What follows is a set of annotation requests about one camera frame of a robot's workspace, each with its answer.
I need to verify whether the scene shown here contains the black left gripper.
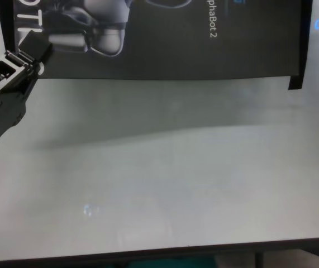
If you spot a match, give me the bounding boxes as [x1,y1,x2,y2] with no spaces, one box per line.
[0,30,53,164]

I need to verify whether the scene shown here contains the black robot print poster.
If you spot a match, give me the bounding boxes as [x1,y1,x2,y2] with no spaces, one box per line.
[13,0,308,80]

